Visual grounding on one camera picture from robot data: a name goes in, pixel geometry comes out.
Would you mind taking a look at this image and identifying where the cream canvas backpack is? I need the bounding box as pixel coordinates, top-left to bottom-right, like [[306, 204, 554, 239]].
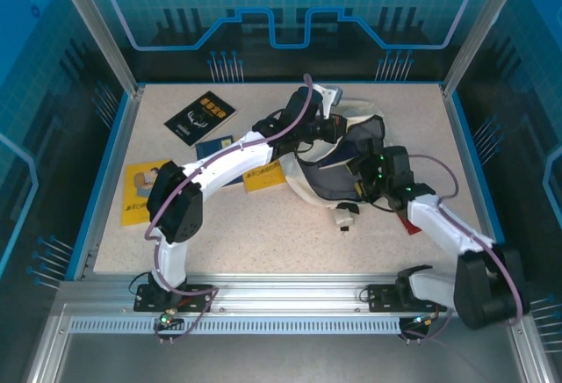
[[280, 97, 392, 234]]

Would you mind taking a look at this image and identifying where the small yellow book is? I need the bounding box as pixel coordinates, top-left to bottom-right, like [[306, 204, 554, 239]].
[[242, 165, 286, 194]]

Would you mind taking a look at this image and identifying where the blue book yellow label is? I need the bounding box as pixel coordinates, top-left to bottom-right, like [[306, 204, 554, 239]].
[[195, 136, 241, 163]]

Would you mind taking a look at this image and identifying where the black book yellow title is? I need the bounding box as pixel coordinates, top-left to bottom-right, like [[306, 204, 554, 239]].
[[164, 90, 237, 149]]

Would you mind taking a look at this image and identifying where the large yellow illustrated book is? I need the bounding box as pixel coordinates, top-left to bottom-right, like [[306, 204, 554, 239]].
[[120, 159, 177, 228]]

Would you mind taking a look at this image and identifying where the red flat booklet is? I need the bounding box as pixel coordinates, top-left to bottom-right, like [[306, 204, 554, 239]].
[[397, 211, 422, 235]]

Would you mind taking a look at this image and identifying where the small LED circuit board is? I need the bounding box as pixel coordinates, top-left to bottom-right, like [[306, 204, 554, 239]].
[[158, 310, 184, 327], [412, 312, 440, 328]]

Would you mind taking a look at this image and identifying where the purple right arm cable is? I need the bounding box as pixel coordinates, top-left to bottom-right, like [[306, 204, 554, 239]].
[[403, 153, 528, 343]]

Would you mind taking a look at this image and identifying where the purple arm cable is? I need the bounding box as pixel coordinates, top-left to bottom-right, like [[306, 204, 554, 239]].
[[143, 73, 315, 345], [403, 153, 528, 343]]

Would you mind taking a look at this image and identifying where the aluminium table side rail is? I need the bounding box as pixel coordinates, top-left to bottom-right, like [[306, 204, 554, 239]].
[[72, 85, 146, 281], [441, 85, 504, 278]]

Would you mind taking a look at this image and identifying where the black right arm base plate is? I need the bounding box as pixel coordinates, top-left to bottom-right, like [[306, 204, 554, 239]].
[[367, 284, 453, 313]]

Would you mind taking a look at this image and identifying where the long aluminium mounting rail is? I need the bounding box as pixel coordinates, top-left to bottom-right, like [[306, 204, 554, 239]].
[[56, 273, 526, 319]]

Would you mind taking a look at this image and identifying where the aluminium frame post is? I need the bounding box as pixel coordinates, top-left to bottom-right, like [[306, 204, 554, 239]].
[[47, 0, 146, 97], [441, 0, 530, 98]]

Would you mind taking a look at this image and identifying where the slotted grey cable duct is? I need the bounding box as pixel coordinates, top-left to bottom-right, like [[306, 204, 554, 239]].
[[68, 317, 403, 336]]

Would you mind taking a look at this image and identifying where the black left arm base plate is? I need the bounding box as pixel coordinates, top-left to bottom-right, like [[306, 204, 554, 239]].
[[133, 284, 216, 313]]

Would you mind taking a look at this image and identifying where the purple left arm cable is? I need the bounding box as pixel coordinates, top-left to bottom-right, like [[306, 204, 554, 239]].
[[143, 73, 315, 345]]

